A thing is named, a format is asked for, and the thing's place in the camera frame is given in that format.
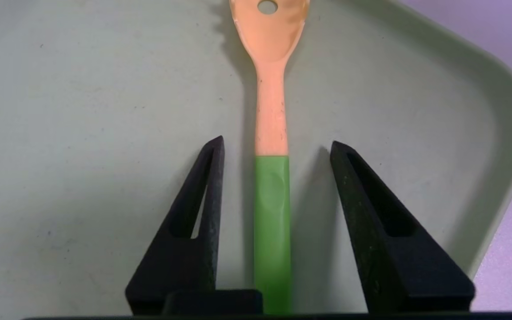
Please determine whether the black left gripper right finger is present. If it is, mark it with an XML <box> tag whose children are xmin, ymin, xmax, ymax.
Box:
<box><xmin>330</xmin><ymin>141</ymin><xmax>476</xmax><ymax>314</ymax></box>

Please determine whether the yellow spatula green handle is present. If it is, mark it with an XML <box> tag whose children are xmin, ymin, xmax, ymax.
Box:
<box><xmin>228</xmin><ymin>0</ymin><xmax>311</xmax><ymax>315</ymax></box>

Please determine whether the light green plastic tray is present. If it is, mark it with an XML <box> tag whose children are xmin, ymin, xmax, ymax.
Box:
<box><xmin>0</xmin><ymin>0</ymin><xmax>512</xmax><ymax>314</ymax></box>

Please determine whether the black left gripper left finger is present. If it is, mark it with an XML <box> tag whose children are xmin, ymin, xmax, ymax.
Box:
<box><xmin>125</xmin><ymin>136</ymin><xmax>264</xmax><ymax>316</ymax></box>

